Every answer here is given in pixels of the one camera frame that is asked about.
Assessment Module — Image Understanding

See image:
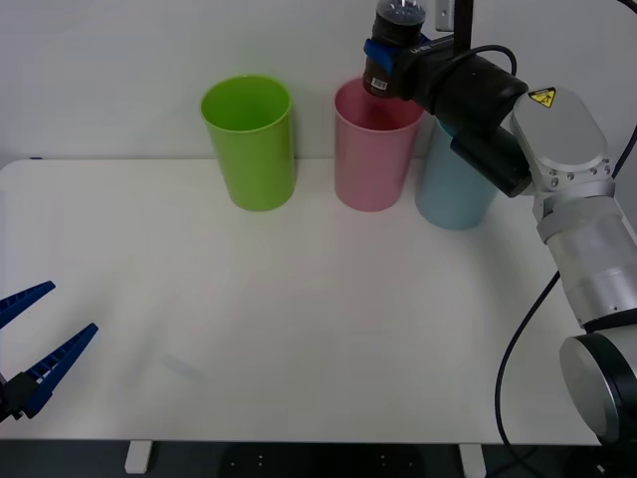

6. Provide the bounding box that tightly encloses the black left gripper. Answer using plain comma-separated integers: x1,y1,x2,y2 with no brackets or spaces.
0,280,100,425

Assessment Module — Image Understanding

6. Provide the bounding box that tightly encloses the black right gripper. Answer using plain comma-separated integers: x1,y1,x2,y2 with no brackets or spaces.
362,31,462,109

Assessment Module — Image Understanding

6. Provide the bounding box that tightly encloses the dark plastic bottle black cap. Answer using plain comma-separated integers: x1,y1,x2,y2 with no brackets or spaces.
361,0,429,99

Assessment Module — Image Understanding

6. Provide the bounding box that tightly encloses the pink plastic bin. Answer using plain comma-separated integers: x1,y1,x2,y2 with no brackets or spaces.
332,77,425,214

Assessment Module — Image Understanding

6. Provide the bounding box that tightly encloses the pale blue plastic bin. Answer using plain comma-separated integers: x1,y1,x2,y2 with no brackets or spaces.
414,117,500,232

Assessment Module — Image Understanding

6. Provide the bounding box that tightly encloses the white table leg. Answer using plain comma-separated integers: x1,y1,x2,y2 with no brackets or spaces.
123,441,152,475
458,442,488,478

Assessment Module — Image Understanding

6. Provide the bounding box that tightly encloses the green plastic bin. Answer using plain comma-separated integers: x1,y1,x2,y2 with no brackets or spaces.
199,74,295,213

